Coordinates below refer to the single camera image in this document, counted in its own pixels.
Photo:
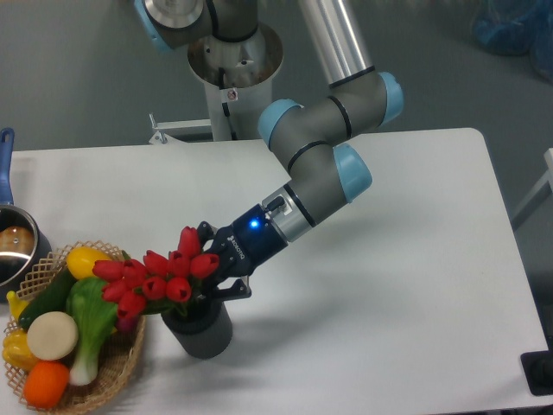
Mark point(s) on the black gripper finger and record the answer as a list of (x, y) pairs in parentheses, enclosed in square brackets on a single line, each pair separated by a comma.
[(206, 234), (240, 289)]

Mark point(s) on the green bok choy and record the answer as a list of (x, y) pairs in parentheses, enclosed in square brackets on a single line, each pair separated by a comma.
[(95, 319)]

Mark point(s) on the round beige bun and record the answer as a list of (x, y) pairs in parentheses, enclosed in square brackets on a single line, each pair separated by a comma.
[(52, 336)]

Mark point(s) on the woven wicker basket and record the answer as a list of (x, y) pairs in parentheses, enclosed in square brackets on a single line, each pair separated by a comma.
[(118, 357)]

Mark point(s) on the yellow banana tip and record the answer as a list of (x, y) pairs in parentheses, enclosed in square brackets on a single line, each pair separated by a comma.
[(16, 304)]

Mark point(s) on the blue handled saucepan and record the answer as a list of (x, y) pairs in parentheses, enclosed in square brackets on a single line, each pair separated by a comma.
[(22, 241)]

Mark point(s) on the dark grey ribbed vase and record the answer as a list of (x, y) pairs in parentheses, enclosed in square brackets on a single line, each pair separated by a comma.
[(204, 332)]

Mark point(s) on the dark green cucumber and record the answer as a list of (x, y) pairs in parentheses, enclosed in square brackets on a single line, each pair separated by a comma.
[(52, 298)]

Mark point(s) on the orange fruit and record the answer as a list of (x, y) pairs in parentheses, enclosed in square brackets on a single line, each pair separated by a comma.
[(45, 384)]

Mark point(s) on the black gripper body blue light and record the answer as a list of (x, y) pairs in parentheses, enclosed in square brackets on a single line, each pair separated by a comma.
[(244, 245)]

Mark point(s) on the red tulip bouquet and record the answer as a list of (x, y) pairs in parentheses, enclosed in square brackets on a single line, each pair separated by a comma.
[(159, 284)]

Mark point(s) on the blue plastic bag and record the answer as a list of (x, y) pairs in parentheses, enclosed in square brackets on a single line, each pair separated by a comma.
[(517, 28)]

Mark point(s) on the purple red radish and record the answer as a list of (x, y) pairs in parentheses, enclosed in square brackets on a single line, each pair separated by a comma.
[(126, 325)]

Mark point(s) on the yellow squash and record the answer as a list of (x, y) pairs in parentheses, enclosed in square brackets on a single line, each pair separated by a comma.
[(81, 259)]

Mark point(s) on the black device table edge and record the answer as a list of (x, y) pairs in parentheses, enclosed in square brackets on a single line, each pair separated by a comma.
[(538, 372)]

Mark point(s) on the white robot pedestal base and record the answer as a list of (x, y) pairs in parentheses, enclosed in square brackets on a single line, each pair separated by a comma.
[(237, 79)]

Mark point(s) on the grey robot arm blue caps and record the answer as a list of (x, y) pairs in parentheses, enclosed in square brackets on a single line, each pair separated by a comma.
[(310, 142)]

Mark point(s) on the white frame right edge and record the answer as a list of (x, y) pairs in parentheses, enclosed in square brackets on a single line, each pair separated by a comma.
[(537, 195)]

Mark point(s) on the yellow bell pepper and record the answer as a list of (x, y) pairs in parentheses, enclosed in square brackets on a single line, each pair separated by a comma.
[(16, 351)]

